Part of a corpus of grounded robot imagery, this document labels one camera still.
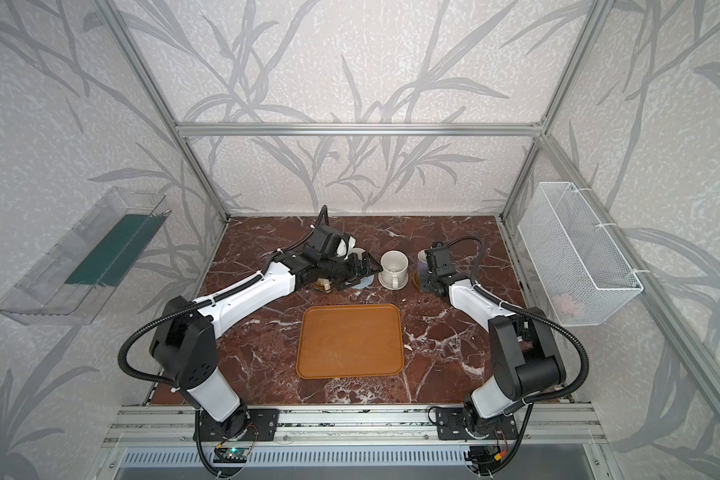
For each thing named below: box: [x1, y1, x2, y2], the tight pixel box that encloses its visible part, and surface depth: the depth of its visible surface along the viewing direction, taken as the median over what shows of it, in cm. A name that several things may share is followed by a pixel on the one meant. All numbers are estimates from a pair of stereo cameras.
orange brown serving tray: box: [296, 303, 404, 379], surface depth 88 cm
